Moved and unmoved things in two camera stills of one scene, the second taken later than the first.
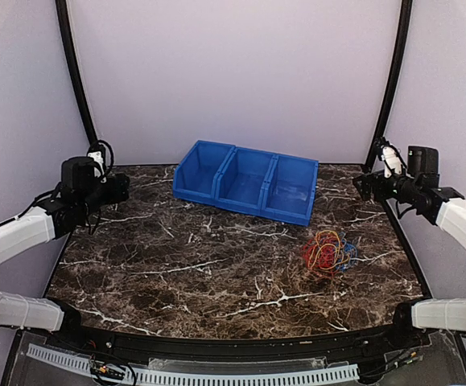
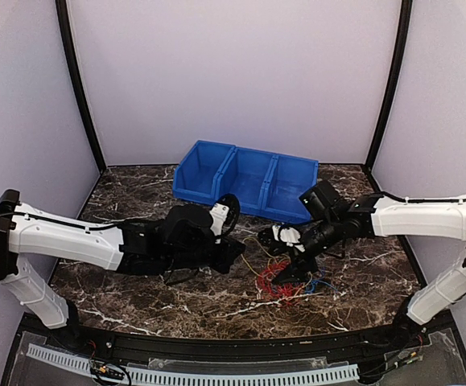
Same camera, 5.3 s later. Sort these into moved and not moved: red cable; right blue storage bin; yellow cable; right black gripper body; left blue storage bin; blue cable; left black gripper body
Moved: left black gripper body; red cable; yellow cable; right black gripper body; blue cable
Not moved: right blue storage bin; left blue storage bin
